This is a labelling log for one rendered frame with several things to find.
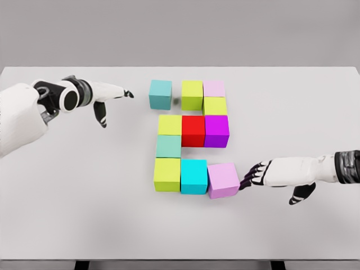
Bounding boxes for mint green cube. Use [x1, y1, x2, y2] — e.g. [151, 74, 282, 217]
[155, 134, 182, 159]

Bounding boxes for red cube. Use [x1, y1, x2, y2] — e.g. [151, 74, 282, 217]
[181, 115, 206, 147]

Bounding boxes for teal cube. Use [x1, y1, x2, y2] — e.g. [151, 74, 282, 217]
[148, 79, 173, 110]

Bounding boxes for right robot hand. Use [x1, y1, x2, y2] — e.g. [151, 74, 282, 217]
[238, 157, 317, 205]

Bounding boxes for yellow-green cube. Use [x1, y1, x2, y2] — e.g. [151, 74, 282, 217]
[202, 96, 228, 116]
[157, 114, 183, 136]
[181, 80, 204, 111]
[152, 157, 182, 193]

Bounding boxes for cyan cube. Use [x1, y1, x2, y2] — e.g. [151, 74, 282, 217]
[180, 159, 208, 195]

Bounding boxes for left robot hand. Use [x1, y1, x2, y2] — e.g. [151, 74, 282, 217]
[92, 80, 135, 129]

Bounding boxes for purple cube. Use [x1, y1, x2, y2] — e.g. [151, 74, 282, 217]
[204, 115, 230, 149]

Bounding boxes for lilac pink cube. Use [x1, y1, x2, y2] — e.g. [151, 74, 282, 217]
[207, 162, 241, 200]

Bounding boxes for pale pink cube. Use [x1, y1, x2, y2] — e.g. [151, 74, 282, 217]
[202, 80, 226, 98]

